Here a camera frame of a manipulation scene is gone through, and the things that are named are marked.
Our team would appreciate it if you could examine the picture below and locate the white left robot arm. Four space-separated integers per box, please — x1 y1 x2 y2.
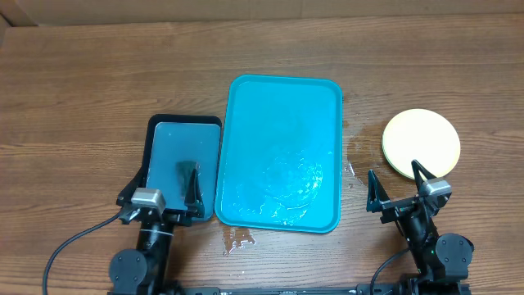
109 161 205 295

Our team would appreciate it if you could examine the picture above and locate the teal serving tray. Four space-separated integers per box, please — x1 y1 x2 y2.
215 75 343 234

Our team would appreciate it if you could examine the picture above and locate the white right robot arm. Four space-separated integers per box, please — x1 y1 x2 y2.
357 160 474 295

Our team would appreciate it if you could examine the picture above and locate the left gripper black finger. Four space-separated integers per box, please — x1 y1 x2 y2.
183 163 205 218
115 167 147 207

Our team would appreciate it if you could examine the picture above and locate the black water tray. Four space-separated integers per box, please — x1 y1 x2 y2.
142 114 222 221

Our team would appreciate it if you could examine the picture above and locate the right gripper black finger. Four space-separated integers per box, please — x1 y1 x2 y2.
366 170 391 212
411 160 436 188

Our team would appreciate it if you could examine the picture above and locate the yellow plate with blue stain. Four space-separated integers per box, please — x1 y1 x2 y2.
382 109 461 179

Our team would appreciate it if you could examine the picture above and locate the brown cardboard backdrop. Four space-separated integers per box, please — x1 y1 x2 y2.
1 0 523 26

